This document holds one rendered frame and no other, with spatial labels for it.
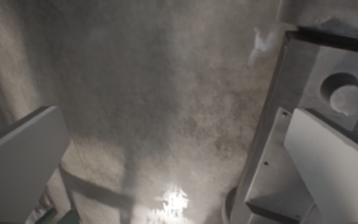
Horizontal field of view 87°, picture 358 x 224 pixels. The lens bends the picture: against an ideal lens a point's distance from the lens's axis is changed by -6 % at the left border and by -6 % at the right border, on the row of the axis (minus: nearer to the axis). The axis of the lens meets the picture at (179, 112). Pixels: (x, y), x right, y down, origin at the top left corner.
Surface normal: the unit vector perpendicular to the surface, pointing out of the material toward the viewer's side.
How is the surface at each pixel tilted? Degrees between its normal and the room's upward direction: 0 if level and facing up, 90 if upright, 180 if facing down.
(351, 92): 0
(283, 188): 0
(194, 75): 0
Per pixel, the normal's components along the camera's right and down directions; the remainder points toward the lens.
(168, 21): -0.39, 0.44
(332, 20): -0.65, 0.36
